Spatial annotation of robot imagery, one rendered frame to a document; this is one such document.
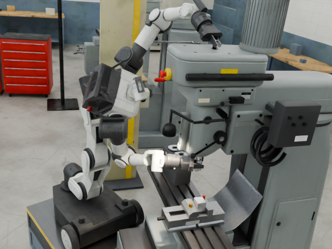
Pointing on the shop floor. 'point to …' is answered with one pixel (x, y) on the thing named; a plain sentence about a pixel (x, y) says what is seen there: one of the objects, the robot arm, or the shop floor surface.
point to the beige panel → (131, 29)
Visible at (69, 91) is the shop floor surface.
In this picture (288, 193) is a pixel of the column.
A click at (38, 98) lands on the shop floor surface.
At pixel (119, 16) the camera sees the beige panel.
